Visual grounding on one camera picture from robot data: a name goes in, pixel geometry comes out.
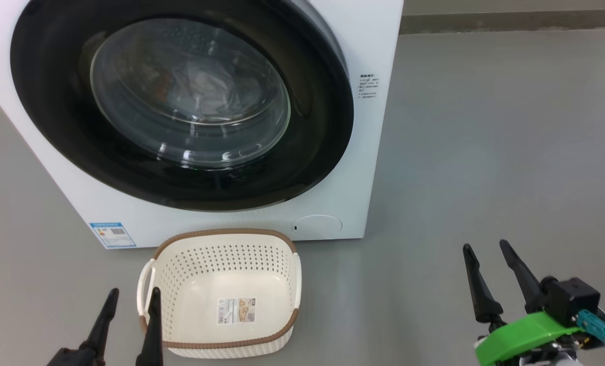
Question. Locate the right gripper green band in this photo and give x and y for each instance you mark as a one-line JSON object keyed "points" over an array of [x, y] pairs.
{"points": [[520, 340]]}

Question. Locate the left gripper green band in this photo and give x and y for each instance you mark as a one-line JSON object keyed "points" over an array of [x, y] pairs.
{"points": [[53, 362]]}

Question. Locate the black round washer door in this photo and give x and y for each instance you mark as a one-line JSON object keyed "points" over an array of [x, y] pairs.
{"points": [[53, 101]]}

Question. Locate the basket product label sticker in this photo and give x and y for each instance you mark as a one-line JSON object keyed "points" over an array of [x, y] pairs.
{"points": [[236, 310]]}

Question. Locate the cream perforated laundry basket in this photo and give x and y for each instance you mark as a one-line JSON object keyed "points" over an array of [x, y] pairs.
{"points": [[221, 254]]}

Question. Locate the white front-load washing machine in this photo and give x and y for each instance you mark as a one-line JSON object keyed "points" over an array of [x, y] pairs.
{"points": [[373, 152]]}

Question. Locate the blue energy label sticker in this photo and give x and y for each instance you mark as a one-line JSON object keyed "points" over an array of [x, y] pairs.
{"points": [[113, 235]]}

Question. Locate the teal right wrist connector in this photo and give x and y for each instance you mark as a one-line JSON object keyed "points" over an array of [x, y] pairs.
{"points": [[597, 329]]}

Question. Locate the printed notice text label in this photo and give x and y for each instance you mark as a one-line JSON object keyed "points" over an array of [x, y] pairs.
{"points": [[369, 86]]}

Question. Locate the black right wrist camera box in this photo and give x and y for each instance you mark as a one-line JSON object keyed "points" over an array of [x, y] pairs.
{"points": [[571, 300]]}

